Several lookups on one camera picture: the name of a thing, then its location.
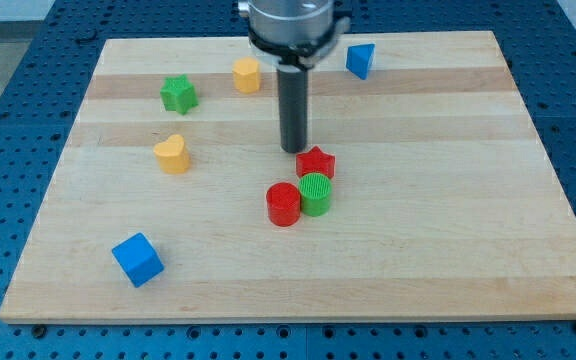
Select light wooden board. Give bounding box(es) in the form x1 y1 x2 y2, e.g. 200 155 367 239
0 31 576 325

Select red star block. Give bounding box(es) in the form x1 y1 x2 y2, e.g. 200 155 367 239
295 146 336 179

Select red cylinder block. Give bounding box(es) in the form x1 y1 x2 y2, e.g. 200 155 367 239
266 182 301 227

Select yellow hexagon block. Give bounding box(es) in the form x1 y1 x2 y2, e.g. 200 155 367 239
232 57 261 93

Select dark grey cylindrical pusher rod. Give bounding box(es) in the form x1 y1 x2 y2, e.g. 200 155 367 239
276 70 308 153

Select blue cube block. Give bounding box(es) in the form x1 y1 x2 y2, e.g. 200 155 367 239
111 233 165 288

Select yellow heart block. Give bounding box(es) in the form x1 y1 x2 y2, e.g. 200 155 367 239
153 134 190 174

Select green star block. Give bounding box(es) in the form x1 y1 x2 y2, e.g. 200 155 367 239
160 74 199 115

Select green cylinder block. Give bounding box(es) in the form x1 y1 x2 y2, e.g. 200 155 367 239
298 172 332 217

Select blue triangle block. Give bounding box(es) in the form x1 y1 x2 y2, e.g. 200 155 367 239
346 43 375 80

